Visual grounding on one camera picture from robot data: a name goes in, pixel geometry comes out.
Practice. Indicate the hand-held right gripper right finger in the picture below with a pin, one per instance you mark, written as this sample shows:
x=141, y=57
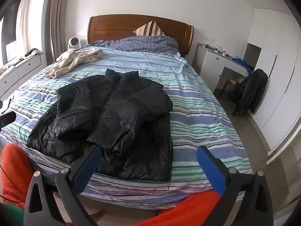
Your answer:
x=210, y=169

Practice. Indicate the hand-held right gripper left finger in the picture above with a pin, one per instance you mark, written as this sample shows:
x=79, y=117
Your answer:
x=88, y=167

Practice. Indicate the black puffer jacket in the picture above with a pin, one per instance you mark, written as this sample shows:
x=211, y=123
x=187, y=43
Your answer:
x=112, y=113

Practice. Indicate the person's left forearm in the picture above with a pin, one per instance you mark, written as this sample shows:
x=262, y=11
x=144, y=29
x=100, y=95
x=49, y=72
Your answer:
x=10, y=214

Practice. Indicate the white drawer cabinet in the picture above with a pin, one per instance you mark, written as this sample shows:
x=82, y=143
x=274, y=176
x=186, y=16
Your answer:
x=21, y=70

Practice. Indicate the person's orange trousers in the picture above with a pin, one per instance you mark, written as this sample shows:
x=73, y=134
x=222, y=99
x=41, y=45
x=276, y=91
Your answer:
x=14, y=171

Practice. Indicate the striped bed sheet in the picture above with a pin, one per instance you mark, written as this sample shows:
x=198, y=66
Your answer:
x=199, y=113

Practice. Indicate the green cloth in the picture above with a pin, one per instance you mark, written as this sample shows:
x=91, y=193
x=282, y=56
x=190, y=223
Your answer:
x=33, y=51

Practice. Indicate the black coat on stool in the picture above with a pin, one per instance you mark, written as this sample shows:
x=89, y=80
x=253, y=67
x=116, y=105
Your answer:
x=251, y=91

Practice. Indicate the wooden stool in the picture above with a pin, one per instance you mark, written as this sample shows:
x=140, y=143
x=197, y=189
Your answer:
x=229, y=83

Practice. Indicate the cream knitted blanket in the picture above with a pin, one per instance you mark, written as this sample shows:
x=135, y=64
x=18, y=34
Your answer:
x=75, y=60

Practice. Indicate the window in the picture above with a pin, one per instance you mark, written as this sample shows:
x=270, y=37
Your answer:
x=11, y=28

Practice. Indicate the white fan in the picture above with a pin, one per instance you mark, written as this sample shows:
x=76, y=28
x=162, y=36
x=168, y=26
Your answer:
x=72, y=43

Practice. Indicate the white desk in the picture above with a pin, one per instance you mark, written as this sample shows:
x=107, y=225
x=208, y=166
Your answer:
x=211, y=63

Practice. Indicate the blue cloth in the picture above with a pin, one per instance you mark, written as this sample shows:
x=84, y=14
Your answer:
x=244, y=64

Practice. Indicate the brown curtain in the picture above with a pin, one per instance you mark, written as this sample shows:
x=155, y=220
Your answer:
x=57, y=21

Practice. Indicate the white wardrobe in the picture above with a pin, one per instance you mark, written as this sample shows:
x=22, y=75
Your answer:
x=275, y=75

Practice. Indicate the wooden headboard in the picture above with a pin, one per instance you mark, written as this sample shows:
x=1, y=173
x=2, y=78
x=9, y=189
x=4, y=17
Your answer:
x=112, y=28

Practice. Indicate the striped cushion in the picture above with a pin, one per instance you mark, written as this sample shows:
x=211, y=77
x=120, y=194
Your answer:
x=150, y=29

